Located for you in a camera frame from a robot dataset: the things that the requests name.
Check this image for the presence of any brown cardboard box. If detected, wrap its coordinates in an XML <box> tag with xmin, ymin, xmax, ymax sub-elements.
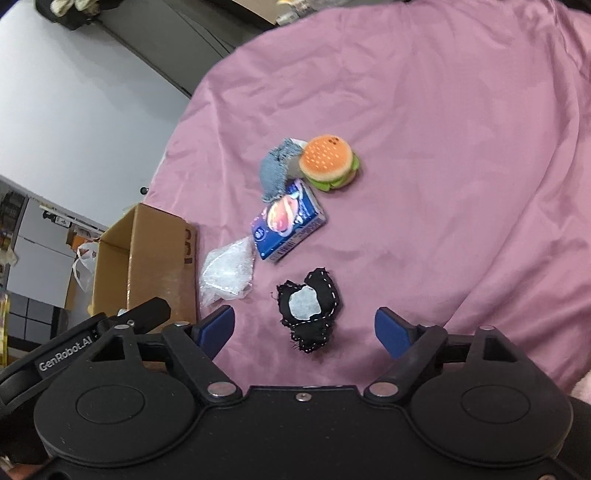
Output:
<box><xmin>65</xmin><ymin>203</ymin><xmax>202</xmax><ymax>343</ymax></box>

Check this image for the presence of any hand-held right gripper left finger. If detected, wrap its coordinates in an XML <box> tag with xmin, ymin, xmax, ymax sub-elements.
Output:
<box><xmin>95</xmin><ymin>305</ymin><xmax>243</xmax><ymax>400</ymax></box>

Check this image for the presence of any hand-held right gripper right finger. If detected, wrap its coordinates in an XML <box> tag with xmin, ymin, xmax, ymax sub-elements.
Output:
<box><xmin>365</xmin><ymin>306</ymin><xmax>527</xmax><ymax>400</ymax></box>

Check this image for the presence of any blue denim cloth patch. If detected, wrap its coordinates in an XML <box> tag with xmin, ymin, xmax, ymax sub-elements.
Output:
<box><xmin>259</xmin><ymin>137</ymin><xmax>307</xmax><ymax>204</ymax></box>

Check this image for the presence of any white plastic shopping bag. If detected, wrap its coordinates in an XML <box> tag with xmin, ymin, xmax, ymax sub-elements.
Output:
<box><xmin>71</xmin><ymin>242</ymin><xmax>100</xmax><ymax>294</ymax></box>

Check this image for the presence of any black stitched cloth patch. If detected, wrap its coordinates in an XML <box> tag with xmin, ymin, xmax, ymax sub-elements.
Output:
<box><xmin>275</xmin><ymin>266</ymin><xmax>344</xmax><ymax>354</ymax></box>

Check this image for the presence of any white cabinet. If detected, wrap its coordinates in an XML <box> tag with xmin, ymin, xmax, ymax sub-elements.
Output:
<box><xmin>4</xmin><ymin>185</ymin><xmax>112</xmax><ymax>319</ymax></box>

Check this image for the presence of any burger plush toy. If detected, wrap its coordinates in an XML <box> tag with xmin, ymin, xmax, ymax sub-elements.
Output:
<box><xmin>298</xmin><ymin>133</ymin><xmax>362</xmax><ymax>193</ymax></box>

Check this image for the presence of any grey wardrobe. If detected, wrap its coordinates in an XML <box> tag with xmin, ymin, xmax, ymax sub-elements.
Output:
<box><xmin>34</xmin><ymin>0</ymin><xmax>315</xmax><ymax>99</ymax></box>

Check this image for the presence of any blue and white carton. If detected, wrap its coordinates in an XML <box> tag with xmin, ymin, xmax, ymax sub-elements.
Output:
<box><xmin>250</xmin><ymin>178</ymin><xmax>327</xmax><ymax>263</ymax></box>

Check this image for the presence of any clear plastic bag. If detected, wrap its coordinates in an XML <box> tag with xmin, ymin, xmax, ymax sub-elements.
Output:
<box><xmin>199</xmin><ymin>234</ymin><xmax>257</xmax><ymax>308</ymax></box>

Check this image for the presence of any pink bed sheet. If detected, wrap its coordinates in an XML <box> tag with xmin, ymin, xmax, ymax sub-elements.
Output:
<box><xmin>139</xmin><ymin>0</ymin><xmax>591</xmax><ymax>407</ymax></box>

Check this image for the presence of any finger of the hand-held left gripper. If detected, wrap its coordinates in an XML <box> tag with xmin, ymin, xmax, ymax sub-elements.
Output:
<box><xmin>117</xmin><ymin>297</ymin><xmax>172</xmax><ymax>332</ymax></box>

